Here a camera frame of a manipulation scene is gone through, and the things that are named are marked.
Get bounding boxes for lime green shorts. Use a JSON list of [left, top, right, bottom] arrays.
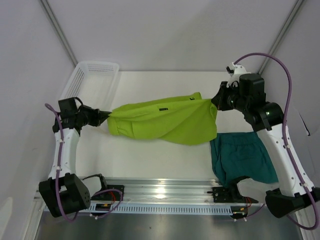
[[107, 92, 218, 146]]

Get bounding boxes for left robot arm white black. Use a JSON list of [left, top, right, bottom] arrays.
[[38, 97, 110, 222]]

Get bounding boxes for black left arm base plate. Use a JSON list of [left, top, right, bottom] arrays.
[[99, 184, 125, 201]]

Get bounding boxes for white plastic basket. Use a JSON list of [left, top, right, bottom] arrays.
[[60, 60, 120, 111]]

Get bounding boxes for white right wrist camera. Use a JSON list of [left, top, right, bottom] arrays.
[[226, 62, 250, 88]]

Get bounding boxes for aluminium frame post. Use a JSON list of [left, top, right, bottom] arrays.
[[254, 0, 308, 78], [38, 0, 78, 67]]

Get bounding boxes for aluminium mounting rail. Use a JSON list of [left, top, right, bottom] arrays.
[[33, 177, 307, 207]]

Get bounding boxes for slotted white cable duct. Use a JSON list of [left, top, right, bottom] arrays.
[[84, 202, 232, 215]]

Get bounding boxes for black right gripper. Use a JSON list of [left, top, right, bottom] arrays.
[[211, 81, 250, 114]]

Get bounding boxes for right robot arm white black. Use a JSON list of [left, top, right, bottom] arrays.
[[211, 73, 320, 218]]

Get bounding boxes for right aluminium frame post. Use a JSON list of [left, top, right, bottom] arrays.
[[254, 0, 308, 78]]

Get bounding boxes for teal green shorts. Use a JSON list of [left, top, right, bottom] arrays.
[[210, 132, 278, 188]]

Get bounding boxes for left aluminium frame post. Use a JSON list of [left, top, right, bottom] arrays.
[[38, 0, 78, 67]]

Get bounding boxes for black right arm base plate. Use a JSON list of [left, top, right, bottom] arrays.
[[207, 186, 258, 204]]

